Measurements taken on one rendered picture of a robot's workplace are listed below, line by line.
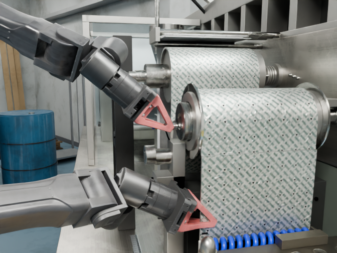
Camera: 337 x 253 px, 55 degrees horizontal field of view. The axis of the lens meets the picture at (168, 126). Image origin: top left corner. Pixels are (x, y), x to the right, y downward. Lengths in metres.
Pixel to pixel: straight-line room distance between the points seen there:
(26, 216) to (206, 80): 0.54
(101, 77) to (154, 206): 0.24
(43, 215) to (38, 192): 0.03
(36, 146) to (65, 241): 2.89
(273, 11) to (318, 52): 0.29
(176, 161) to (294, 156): 0.23
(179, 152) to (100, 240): 0.39
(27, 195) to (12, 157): 3.41
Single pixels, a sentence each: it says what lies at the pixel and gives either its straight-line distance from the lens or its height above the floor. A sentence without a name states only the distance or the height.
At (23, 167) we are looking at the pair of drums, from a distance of 3.84.
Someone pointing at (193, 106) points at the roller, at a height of 1.28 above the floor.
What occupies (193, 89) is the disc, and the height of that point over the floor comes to 1.31.
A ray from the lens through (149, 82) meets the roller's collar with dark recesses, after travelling 0.84.
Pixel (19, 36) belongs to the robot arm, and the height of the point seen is 1.41.
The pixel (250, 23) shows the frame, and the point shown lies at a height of 1.51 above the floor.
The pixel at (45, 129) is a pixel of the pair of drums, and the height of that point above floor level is 0.73.
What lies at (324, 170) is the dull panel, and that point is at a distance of 0.84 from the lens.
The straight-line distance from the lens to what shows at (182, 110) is 0.61.
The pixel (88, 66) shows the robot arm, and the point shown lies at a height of 1.35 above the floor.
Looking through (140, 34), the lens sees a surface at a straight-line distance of 1.60.
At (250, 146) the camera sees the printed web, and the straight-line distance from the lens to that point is 0.62.
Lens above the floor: 1.34
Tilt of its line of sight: 9 degrees down
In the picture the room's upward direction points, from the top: straight up
